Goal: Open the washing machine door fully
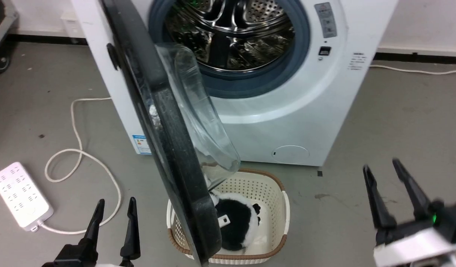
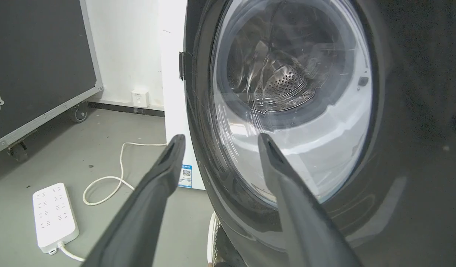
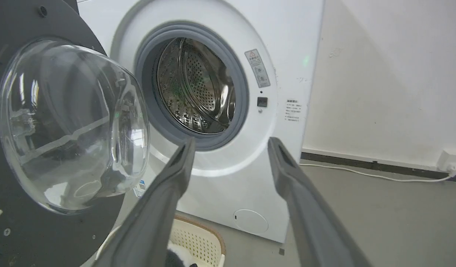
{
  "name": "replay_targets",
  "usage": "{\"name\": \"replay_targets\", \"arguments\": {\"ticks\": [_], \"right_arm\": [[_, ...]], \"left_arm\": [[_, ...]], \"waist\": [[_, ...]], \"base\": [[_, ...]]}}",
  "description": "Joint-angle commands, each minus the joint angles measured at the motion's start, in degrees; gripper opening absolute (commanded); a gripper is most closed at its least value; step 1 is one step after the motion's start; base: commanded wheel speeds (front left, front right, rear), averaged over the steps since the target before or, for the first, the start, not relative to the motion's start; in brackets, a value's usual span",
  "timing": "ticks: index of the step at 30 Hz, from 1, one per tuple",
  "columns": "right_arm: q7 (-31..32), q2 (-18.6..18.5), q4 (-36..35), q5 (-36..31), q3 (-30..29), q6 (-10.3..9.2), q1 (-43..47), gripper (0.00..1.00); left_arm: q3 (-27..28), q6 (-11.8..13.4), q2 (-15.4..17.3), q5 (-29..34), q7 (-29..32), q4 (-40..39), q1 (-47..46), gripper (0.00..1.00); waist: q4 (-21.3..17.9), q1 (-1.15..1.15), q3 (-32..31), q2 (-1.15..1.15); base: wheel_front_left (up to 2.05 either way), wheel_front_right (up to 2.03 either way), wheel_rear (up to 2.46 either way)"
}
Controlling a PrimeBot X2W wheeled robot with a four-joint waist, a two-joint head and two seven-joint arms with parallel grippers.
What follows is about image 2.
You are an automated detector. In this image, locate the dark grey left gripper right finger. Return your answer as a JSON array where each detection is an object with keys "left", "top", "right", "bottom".
[{"left": 257, "top": 133, "right": 363, "bottom": 267}]

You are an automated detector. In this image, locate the dark round washing machine door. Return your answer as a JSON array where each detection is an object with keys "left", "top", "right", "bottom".
[{"left": 179, "top": 0, "right": 456, "bottom": 267}]

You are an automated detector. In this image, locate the black flight case with aluminium edges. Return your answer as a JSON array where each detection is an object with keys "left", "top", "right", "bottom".
[{"left": 0, "top": 0, "right": 104, "bottom": 158}]

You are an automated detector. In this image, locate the white power strip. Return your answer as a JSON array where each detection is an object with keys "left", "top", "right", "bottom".
[{"left": 32, "top": 182, "right": 80, "bottom": 256}]

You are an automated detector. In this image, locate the white power cable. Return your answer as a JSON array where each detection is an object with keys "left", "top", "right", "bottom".
[{"left": 58, "top": 142, "right": 168, "bottom": 262}]

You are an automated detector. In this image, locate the blue white label sticker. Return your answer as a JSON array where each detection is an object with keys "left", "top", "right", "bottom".
[{"left": 178, "top": 164, "right": 193, "bottom": 188}]

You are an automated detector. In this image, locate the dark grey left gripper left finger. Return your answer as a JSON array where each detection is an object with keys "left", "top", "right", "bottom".
[{"left": 81, "top": 134, "right": 186, "bottom": 267}]

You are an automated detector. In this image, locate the white washing machine body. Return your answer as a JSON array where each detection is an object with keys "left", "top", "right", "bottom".
[{"left": 157, "top": 0, "right": 206, "bottom": 191}]

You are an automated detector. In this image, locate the black caster wheel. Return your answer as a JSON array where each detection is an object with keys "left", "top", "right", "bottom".
[
  {"left": 7, "top": 141, "right": 29, "bottom": 163},
  {"left": 70, "top": 102, "right": 89, "bottom": 123}
]

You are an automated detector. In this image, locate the white wall socket box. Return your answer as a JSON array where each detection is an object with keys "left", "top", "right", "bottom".
[{"left": 131, "top": 88, "right": 150, "bottom": 108}]

